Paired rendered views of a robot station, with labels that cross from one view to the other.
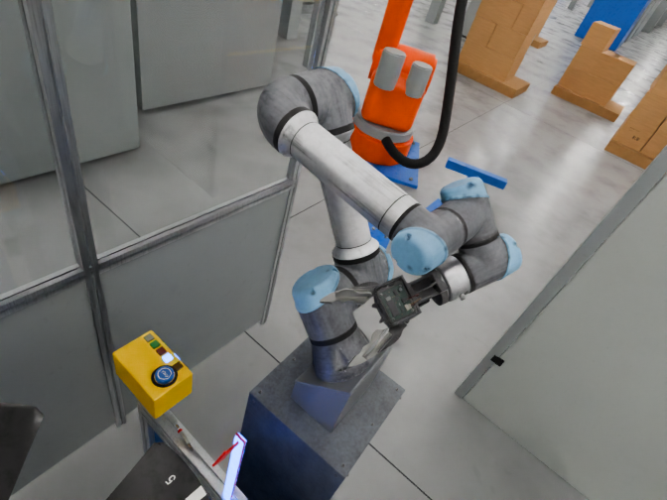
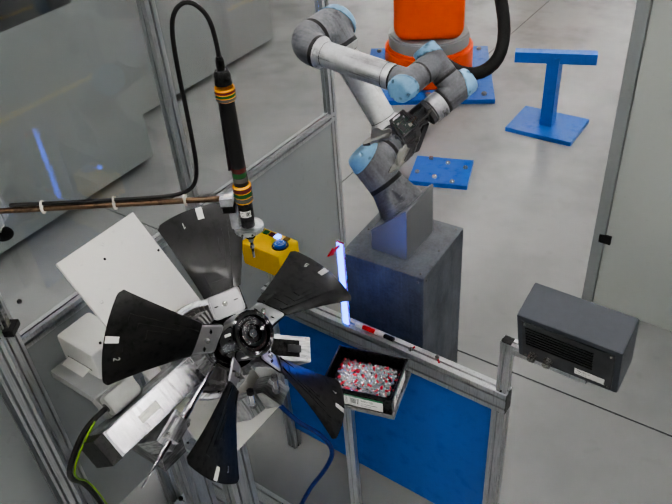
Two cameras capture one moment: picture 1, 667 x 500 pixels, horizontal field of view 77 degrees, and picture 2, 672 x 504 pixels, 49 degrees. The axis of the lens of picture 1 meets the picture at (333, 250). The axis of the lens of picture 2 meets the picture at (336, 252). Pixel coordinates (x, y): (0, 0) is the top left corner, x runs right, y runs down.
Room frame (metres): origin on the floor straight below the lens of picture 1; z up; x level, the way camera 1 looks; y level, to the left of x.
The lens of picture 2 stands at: (-1.33, -0.26, 2.48)
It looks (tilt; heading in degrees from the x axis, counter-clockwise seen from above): 38 degrees down; 11
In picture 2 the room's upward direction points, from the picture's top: 5 degrees counter-clockwise
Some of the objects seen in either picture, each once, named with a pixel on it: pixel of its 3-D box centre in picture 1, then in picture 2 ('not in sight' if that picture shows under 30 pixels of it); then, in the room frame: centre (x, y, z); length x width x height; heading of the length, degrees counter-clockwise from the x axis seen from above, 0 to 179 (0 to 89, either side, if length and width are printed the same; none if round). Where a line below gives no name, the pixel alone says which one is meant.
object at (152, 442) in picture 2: not in sight; (163, 432); (-0.26, 0.43, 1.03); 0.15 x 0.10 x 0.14; 63
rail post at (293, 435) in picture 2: (154, 465); (284, 380); (0.49, 0.34, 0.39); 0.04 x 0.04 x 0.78; 63
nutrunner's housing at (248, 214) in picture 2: not in sight; (236, 154); (0.02, 0.21, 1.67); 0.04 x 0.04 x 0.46
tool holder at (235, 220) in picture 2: not in sight; (242, 212); (0.02, 0.22, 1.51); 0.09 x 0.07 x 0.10; 98
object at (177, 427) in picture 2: not in sight; (176, 429); (-0.28, 0.38, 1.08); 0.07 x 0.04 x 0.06; 163
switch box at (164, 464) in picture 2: not in sight; (151, 428); (-0.03, 0.61, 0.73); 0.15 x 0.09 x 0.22; 63
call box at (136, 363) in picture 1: (153, 374); (271, 253); (0.48, 0.31, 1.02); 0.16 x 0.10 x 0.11; 63
